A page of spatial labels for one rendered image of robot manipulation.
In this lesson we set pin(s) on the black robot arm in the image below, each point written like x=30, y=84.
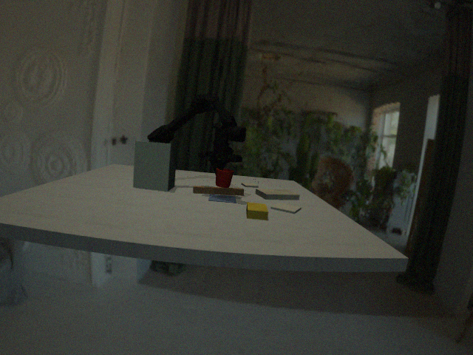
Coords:
x=229, y=130

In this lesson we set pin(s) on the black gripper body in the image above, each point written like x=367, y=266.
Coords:
x=220, y=148

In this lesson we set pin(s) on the yellow block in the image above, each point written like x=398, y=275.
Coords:
x=257, y=211

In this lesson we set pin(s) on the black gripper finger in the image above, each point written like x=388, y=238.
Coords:
x=221, y=164
x=214, y=163

